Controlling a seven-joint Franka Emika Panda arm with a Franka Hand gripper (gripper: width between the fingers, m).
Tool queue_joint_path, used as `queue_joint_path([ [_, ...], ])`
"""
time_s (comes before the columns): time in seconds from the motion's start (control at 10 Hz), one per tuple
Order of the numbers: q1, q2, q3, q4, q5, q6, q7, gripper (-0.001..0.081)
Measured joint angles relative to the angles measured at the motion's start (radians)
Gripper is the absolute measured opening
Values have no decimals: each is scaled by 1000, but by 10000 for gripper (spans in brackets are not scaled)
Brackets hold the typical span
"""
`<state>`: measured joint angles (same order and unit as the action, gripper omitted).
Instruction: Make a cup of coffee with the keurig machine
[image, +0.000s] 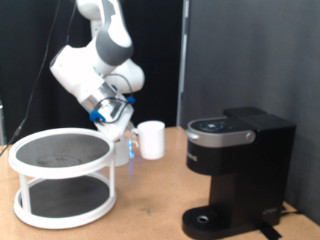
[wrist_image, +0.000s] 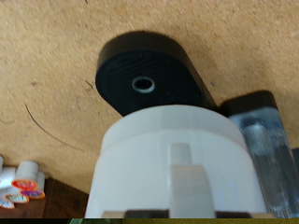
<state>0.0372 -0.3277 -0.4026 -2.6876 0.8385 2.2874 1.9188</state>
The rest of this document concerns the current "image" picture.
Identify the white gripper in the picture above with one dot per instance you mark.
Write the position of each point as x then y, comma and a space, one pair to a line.
116, 128

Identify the white mug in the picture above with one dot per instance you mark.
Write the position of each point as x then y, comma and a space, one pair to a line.
151, 140

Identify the black Keurig coffee machine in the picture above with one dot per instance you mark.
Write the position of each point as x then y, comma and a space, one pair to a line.
250, 173

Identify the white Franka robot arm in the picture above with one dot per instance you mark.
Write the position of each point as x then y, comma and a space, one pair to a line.
80, 73

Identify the white two-tier turntable stand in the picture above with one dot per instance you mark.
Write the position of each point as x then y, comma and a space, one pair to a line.
61, 168

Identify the silver vertical pole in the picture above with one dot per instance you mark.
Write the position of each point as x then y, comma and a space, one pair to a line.
182, 66

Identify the black tape strip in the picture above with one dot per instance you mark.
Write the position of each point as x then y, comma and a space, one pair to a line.
268, 231

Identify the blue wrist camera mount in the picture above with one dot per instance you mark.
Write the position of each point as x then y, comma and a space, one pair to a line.
97, 116

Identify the grey metal frame post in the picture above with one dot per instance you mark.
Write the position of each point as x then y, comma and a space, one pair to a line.
1, 123

